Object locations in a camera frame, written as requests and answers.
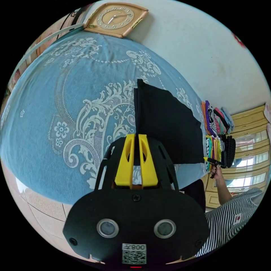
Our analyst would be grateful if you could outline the bed with blue printed sheet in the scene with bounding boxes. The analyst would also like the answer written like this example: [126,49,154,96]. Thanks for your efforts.
[0,32,213,206]

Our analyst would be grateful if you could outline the person's body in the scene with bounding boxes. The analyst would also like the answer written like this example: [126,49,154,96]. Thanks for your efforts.
[180,179,265,258]

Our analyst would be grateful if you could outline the person's right hand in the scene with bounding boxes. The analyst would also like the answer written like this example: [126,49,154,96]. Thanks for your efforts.
[209,164,223,180]

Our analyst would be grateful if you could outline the pile of clothes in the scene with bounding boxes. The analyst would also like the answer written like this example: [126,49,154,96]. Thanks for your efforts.
[200,100,235,172]

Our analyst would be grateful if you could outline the beige wall clock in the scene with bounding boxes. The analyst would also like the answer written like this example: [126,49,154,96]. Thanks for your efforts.
[83,3,149,39]

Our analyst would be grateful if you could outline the yellow wooden cupboard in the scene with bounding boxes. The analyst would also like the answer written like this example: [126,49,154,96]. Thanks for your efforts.
[201,103,271,212]

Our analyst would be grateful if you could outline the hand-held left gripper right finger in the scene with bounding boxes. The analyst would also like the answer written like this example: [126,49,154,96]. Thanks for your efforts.
[138,134,158,189]

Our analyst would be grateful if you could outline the person's right forearm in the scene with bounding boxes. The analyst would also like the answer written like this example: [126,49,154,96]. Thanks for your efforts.
[214,172,233,206]

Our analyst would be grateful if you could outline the black short sleeve shirt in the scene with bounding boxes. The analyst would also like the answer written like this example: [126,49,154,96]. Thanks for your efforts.
[134,78,205,166]

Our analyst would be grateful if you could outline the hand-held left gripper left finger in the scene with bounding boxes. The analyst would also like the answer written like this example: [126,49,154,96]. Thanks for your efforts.
[115,134,135,188]

